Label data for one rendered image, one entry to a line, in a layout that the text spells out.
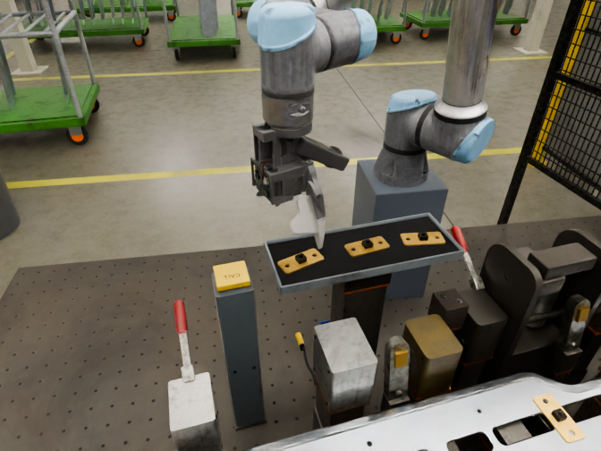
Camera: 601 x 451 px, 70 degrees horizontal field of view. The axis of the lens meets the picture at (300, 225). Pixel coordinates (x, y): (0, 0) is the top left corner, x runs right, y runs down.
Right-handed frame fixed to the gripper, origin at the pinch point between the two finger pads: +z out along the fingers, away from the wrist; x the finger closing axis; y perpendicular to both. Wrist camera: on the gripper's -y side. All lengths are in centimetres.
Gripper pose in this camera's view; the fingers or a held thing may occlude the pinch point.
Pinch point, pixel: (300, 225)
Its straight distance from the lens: 76.3
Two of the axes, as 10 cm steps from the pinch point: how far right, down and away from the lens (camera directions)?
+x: 5.1, 5.0, -7.0
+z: 0.0, 8.1, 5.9
